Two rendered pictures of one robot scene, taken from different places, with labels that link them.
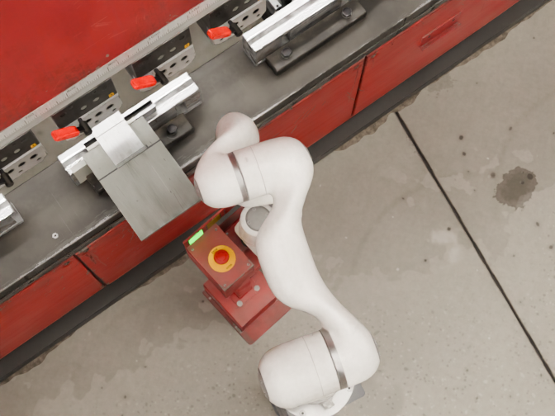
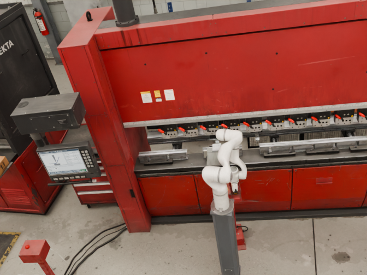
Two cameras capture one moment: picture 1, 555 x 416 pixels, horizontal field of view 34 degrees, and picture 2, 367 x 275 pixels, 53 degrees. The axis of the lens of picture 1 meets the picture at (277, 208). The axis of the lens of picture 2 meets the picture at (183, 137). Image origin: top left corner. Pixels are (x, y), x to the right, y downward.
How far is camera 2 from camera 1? 1.99 m
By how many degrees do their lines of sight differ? 44
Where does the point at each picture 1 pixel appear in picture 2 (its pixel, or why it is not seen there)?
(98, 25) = (217, 100)
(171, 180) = not seen: hidden behind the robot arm
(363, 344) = (227, 170)
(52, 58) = (205, 102)
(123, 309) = (201, 225)
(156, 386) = (196, 246)
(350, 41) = (287, 159)
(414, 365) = not seen: outside the picture
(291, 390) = (206, 171)
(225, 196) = (219, 134)
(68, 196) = (200, 159)
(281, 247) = (224, 146)
